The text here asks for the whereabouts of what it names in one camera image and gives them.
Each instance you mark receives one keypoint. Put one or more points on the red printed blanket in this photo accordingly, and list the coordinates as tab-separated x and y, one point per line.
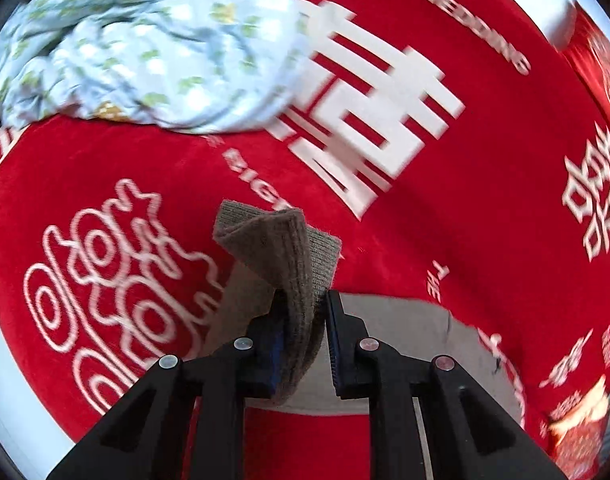
460	220

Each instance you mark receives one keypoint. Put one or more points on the red patterned cloth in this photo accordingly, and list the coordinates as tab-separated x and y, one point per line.
602	70

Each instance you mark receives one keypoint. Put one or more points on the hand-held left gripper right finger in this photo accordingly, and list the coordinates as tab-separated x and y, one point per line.
334	350

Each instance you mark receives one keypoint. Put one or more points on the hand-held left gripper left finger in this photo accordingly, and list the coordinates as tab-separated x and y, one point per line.
275	360

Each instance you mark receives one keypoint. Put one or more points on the grey fleece garment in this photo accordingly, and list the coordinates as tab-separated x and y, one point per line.
285	250

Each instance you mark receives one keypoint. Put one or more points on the light blue floral cloth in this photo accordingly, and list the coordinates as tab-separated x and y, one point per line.
160	60

